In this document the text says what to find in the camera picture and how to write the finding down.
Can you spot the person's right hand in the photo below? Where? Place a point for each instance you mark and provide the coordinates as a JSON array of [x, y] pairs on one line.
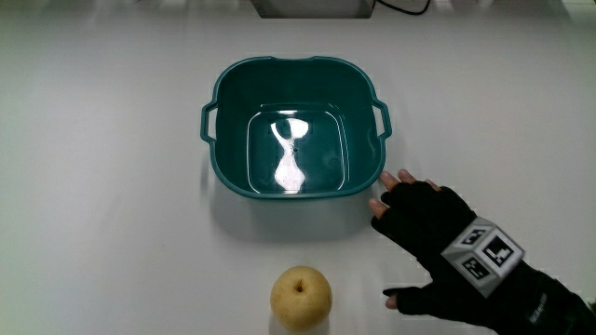
[[428, 218]]

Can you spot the yellow pear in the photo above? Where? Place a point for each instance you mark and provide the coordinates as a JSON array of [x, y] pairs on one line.
[[301, 298]]

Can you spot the person's right forearm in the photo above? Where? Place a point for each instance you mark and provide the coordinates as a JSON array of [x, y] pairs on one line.
[[554, 309]]

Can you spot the white desk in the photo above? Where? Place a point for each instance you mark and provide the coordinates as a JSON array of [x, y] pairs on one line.
[[102, 186]]

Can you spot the teal plastic basin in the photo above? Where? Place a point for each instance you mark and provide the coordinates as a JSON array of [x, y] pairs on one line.
[[293, 135]]

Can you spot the grey metal box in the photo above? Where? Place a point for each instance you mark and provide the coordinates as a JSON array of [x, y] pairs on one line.
[[313, 8]]

